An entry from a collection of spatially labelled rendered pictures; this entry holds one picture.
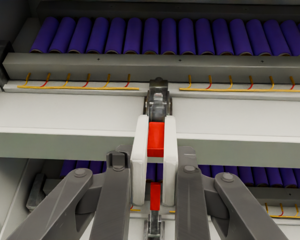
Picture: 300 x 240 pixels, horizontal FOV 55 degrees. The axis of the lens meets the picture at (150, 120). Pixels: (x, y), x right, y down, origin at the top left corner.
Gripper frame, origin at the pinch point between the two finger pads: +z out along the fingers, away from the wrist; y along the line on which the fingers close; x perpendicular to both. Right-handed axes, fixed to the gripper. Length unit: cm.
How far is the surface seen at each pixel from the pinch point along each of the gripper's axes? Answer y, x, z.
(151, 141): -0.3, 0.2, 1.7
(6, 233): -17.7, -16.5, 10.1
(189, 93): 3.2, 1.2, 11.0
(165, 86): 0.7, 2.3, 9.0
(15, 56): -14.7, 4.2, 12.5
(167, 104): 0.9, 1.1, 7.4
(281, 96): 12.1, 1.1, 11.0
